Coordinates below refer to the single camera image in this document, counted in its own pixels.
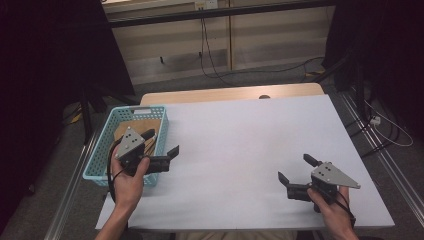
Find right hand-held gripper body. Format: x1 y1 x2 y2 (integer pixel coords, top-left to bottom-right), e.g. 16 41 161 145
286 161 362 205

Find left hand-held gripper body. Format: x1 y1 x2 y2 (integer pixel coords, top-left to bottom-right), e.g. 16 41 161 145
114 126 172 177

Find tan pants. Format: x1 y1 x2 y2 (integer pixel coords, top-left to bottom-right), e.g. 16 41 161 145
113 118 162 158

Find light blue plastic basket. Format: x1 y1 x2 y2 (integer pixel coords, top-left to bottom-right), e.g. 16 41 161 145
82 104 170 188

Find person's right hand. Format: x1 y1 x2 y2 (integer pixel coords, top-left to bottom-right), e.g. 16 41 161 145
306 186 356 234

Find person's left hand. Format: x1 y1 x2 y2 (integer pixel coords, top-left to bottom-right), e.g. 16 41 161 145
110 148 151 213

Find black metal stand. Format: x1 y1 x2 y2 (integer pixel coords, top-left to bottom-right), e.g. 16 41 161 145
313 53 371 124
78 84 139 144

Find white table cover sheet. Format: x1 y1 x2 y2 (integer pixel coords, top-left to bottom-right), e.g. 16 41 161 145
94 94 396 233

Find wooden table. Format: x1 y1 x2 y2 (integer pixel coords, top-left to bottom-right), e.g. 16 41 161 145
139 82 326 107

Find black curtain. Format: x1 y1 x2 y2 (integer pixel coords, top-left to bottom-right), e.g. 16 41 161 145
0 0 136 228
321 0 424 141

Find black horizontal bar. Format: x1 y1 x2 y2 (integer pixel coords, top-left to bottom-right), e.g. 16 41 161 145
108 0 336 29

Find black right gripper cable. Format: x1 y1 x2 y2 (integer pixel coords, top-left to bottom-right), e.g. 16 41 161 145
334 189 357 228

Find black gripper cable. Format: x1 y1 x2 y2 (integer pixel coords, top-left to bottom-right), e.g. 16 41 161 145
106 139 124 204
334 189 357 228

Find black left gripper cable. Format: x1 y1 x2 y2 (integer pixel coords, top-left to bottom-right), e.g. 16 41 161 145
106 139 124 204

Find black floor cable bundle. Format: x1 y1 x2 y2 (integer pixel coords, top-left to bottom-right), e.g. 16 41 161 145
346 116 401 159

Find aluminium floor rail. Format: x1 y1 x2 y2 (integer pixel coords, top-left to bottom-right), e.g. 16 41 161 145
336 91 424 218
43 129 101 240

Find white cable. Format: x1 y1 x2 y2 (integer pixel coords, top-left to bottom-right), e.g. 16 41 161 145
363 99 414 148

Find black hanging cable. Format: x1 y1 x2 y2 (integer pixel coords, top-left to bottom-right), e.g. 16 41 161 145
199 18 238 87

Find long black floor cable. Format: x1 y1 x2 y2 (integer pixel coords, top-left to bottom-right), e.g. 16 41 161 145
202 18 326 84

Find white wall socket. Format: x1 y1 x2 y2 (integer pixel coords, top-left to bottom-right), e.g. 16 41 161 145
194 0 219 10

